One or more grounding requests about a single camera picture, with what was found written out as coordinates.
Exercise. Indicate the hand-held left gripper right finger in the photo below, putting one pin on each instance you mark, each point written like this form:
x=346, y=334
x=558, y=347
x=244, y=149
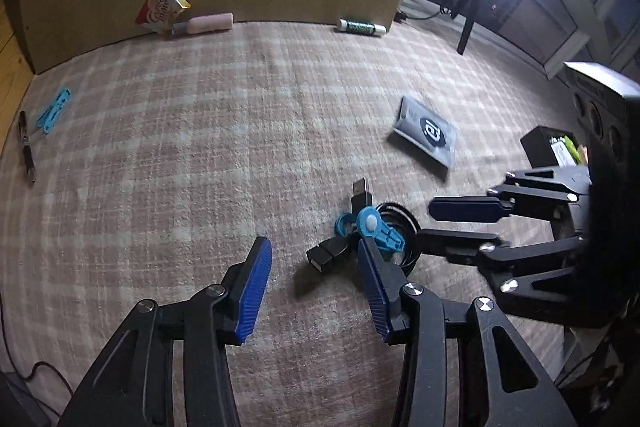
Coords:
x=374, y=287

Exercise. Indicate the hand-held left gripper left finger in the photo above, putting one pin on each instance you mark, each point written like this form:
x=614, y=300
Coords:
x=252, y=287

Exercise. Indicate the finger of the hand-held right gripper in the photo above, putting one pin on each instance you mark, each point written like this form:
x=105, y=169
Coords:
x=462, y=209
x=460, y=243

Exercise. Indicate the black storage container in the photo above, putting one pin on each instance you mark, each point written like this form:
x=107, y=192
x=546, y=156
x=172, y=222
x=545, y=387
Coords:
x=537, y=147

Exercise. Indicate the red and white snack packet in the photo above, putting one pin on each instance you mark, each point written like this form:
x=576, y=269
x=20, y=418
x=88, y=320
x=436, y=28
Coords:
x=160, y=7

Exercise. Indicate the yellow-green packet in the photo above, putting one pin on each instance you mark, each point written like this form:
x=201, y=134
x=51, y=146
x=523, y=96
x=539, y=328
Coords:
x=565, y=148

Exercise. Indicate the grey sachet packet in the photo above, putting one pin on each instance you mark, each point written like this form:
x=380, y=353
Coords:
x=425, y=132

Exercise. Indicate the black tripod stand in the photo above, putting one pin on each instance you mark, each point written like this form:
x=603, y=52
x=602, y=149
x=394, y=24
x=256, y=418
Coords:
x=467, y=27

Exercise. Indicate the green and white tube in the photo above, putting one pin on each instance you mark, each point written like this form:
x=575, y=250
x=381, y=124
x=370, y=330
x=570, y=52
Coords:
x=360, y=27

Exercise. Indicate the black pen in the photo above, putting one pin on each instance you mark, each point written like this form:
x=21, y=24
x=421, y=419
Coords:
x=26, y=147

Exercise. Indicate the pink tube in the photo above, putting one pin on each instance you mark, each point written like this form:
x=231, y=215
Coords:
x=207, y=24

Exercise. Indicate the blue clothes peg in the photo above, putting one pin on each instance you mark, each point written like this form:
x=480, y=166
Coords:
x=52, y=109

